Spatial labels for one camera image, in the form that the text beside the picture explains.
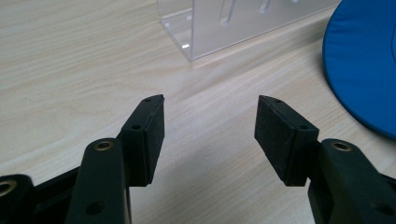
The clear acrylic stand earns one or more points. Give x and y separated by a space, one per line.
218 28

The blue round plate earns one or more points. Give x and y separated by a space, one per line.
361 62

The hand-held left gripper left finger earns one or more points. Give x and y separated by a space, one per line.
141 146

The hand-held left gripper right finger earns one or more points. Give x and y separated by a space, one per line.
281 140

